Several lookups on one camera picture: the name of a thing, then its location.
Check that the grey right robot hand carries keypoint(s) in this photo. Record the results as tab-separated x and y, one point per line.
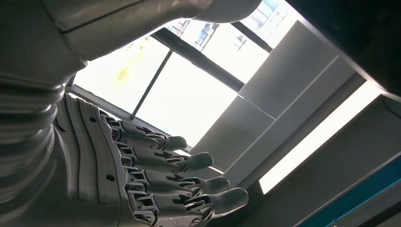
94	175

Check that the dark window frame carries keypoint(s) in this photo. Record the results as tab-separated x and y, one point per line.
200	59

